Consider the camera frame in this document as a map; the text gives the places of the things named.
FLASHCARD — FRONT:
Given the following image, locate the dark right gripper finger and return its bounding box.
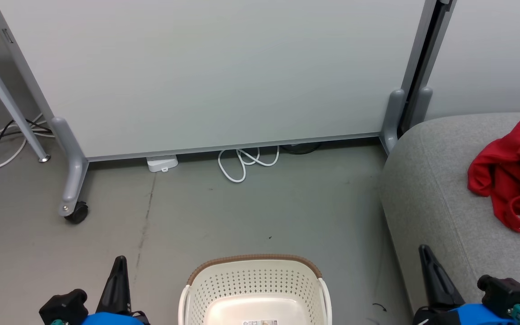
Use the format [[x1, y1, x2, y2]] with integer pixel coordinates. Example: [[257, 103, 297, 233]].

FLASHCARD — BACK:
[[418, 245, 465, 311]]

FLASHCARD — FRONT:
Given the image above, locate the left gripper body blue tape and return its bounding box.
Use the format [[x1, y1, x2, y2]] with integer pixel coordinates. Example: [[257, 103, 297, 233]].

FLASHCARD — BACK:
[[79, 311, 150, 325]]

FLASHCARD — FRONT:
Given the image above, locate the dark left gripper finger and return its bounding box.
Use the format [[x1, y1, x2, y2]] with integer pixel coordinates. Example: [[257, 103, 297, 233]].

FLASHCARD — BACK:
[[97, 256, 132, 315]]

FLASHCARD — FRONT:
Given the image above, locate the right gripper body blue tape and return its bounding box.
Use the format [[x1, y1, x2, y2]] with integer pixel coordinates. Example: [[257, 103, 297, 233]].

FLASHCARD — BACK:
[[413, 303, 513, 325]]

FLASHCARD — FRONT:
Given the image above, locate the red and white garment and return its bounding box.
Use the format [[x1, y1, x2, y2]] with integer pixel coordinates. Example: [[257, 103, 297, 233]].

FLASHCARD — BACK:
[[468, 106, 520, 233]]

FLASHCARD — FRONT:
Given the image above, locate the cream perforated laundry basket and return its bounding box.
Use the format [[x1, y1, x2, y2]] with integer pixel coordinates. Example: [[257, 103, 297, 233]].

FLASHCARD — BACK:
[[178, 254, 333, 325]]

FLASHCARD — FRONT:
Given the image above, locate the black caster wheel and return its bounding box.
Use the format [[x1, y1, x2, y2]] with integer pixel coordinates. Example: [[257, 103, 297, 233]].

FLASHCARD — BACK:
[[65, 202, 89, 224]]

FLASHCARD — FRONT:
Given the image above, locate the grey fabric sofa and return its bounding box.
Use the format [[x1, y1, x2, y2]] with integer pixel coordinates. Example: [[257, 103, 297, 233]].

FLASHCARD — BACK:
[[380, 112, 520, 325]]

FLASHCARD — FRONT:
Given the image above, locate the long grey partition foot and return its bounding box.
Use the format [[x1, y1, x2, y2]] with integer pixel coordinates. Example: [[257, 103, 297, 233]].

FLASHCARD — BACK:
[[51, 117, 90, 217]]

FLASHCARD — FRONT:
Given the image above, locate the small white power adapter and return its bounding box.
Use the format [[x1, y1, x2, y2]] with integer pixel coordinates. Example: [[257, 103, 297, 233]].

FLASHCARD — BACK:
[[146, 155, 179, 173]]

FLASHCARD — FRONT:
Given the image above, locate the short grey partition foot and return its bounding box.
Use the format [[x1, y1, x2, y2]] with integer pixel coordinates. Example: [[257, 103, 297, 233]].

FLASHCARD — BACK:
[[380, 89, 406, 155], [409, 87, 433, 127]]

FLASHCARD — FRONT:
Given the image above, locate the grey metal table leg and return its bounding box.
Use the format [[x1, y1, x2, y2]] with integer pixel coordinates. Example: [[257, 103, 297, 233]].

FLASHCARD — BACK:
[[0, 32, 51, 163]]

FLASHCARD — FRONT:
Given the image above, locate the narrow white partition panel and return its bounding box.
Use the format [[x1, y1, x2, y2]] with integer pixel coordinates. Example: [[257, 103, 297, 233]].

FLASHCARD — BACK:
[[425, 0, 520, 120]]

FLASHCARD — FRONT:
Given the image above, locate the wide white partition panel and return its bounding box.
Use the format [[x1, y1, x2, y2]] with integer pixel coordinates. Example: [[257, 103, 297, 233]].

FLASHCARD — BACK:
[[0, 0, 439, 162]]

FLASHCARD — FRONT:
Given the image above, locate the white floor cable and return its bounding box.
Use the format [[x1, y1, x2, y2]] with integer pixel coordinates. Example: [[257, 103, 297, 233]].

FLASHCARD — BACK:
[[0, 113, 56, 172]]

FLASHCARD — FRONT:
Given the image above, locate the coiled white cable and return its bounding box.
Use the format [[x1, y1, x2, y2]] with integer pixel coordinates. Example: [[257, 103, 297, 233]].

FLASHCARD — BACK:
[[218, 145, 280, 183]]

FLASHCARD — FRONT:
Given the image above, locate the black cable under partition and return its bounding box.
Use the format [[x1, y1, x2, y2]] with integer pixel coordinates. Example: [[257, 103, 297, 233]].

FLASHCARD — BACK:
[[280, 142, 322, 155]]

